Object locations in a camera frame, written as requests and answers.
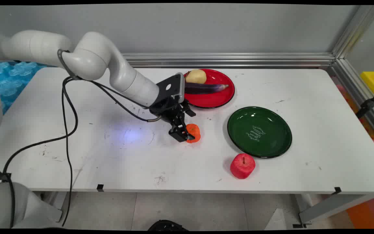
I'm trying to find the aluminium side rail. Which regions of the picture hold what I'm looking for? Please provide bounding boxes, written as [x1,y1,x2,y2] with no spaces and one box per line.
[327,58,374,145]

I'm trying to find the long horizontal aluminium rail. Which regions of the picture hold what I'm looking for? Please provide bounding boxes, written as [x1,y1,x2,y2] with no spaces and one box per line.
[121,53,336,69]

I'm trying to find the red plate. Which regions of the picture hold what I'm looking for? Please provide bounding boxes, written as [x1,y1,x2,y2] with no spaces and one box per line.
[183,69,235,109]

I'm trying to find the orange floor box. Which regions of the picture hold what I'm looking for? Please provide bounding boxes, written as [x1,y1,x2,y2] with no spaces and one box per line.
[346,195,374,229]

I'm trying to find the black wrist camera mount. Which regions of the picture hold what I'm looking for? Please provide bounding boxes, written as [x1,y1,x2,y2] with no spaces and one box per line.
[156,73,186,100]

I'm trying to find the upright aluminium frame post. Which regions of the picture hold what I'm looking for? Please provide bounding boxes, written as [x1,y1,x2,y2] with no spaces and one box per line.
[331,5,374,59]

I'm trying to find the orange toy fruit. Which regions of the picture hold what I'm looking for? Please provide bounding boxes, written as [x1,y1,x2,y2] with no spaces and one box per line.
[186,124,201,144]

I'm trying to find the purple toy eggplant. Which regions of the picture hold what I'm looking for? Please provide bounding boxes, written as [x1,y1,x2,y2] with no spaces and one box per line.
[184,83,229,95]

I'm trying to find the black strap on robot base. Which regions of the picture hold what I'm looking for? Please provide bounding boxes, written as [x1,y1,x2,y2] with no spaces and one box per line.
[0,165,12,181]

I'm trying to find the blue bubble wrap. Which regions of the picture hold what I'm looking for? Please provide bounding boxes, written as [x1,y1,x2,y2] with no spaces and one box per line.
[0,61,47,115]

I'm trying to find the black round floor object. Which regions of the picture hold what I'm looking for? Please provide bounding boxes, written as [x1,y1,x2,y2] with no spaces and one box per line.
[148,220,189,231]

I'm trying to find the red toy apple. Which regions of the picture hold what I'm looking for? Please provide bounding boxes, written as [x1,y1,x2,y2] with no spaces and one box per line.
[230,153,256,179]

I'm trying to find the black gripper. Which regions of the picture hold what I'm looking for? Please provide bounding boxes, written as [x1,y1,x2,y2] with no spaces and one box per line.
[150,96,196,143]

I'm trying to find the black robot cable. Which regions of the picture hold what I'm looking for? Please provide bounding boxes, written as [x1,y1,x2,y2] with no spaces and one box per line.
[61,78,150,227]
[2,77,161,228]

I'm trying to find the yellow toy potato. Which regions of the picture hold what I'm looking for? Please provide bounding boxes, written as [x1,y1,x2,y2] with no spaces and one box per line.
[186,69,207,84]

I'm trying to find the grey table leg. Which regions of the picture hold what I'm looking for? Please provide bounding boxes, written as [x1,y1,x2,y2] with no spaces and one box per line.
[299,194,374,225]

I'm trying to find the dark green plate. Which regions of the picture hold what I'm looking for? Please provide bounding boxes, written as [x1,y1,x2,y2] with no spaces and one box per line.
[227,106,293,159]

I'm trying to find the grey strap on arm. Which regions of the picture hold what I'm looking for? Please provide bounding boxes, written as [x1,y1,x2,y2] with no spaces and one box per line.
[57,49,81,80]

